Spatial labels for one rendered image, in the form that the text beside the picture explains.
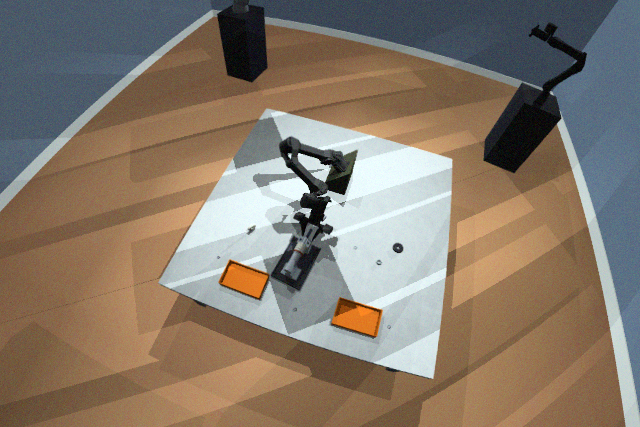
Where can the orange open-top tray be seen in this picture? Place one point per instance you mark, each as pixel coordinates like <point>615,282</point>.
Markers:
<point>357,317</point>
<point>244,279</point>

